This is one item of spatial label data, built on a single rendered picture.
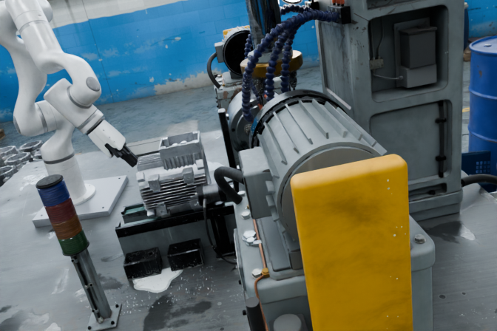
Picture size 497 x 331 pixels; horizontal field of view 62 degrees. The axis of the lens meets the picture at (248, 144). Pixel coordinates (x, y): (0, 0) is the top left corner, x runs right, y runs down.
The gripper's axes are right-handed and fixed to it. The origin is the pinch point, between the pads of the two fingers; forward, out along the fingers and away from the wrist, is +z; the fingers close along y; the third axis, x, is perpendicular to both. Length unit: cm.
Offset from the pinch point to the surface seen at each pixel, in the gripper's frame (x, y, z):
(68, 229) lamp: -7.0, 38.7, -5.0
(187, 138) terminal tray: 18.3, 1.4, 6.2
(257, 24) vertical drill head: 57, 10, -7
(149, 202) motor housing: 0.3, 15.4, 9.7
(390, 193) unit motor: 53, 86, 5
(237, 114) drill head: 33.0, -15.1, 15.4
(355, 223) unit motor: 48, 86, 5
